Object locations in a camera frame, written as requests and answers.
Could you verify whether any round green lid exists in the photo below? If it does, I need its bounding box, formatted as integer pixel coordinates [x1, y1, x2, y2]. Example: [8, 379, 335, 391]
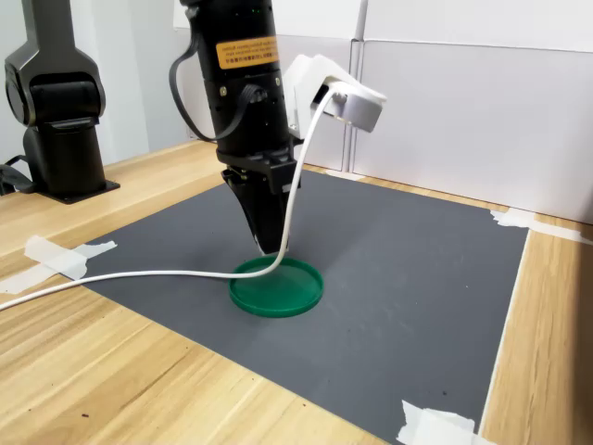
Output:
[228, 255, 325, 320]

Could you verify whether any white partition panel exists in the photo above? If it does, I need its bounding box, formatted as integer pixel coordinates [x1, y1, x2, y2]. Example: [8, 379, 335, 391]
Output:
[173, 0, 363, 174]
[351, 38, 593, 226]

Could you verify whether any white tape piece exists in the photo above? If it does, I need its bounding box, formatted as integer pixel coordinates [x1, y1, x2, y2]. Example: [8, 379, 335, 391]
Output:
[395, 399, 499, 445]
[324, 168, 368, 183]
[489, 208, 593, 248]
[0, 235, 119, 295]

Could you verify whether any dark grey mat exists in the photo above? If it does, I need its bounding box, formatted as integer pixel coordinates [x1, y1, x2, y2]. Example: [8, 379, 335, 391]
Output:
[82, 167, 531, 445]

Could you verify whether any white camera box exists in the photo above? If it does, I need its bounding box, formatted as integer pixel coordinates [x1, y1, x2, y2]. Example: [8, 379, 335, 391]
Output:
[283, 53, 388, 141]

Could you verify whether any black flat ribbon cable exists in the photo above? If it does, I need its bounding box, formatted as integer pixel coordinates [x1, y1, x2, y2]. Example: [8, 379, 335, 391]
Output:
[168, 6, 271, 143]

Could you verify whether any white camera cable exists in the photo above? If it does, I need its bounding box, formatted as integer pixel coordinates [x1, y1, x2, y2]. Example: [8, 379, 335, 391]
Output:
[0, 89, 349, 312]

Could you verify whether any black braided cable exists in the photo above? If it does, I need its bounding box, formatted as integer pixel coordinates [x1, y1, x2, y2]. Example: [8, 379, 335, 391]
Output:
[0, 154, 37, 197]

